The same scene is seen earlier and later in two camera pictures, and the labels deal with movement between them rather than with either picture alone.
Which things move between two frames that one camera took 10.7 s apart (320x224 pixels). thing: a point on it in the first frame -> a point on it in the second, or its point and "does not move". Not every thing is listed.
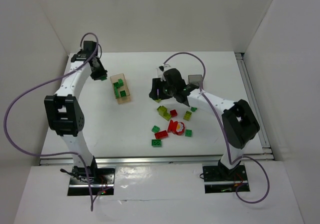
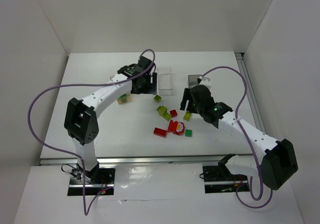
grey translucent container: x=195 y=79 does not move
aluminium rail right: x=267 y=149 does not move
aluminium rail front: x=154 y=160 does not move
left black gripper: x=99 y=74 -> x=148 y=83
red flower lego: x=176 y=127 does not move
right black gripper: x=156 y=90 -> x=189 y=97
